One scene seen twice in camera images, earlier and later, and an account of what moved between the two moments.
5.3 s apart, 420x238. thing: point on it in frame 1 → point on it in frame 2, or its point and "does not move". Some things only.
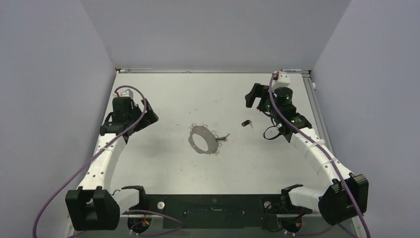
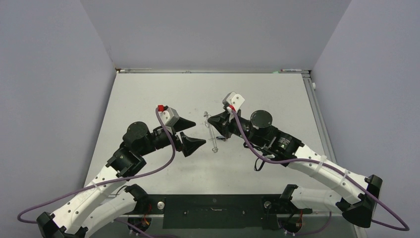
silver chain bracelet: x=210 y=136 → x=207 y=115
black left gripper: x=148 y=118 → x=188 y=144
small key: x=223 y=138 does not move
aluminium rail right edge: x=320 y=124 does not move
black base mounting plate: x=220 y=211 does not move
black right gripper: x=259 y=91 → x=223 y=122
